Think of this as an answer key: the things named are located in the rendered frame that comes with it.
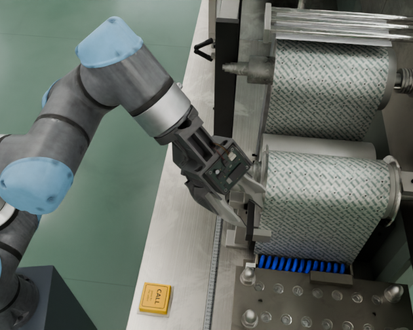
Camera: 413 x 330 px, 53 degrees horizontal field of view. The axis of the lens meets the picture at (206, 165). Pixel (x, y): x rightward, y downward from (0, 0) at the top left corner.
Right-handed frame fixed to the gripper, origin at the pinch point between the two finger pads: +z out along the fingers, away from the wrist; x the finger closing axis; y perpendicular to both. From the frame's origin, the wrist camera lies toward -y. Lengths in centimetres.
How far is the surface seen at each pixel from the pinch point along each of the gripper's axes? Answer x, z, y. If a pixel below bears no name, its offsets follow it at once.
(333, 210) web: 14.6, 18.4, -5.1
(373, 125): 54, 34, -33
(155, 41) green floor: 96, 2, -262
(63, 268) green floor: -54, 39, -153
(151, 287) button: -23, 20, -41
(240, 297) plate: -9.6, 27.2, -20.4
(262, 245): 2.8, 23.8, -22.3
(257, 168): 11.0, 4.5, -14.6
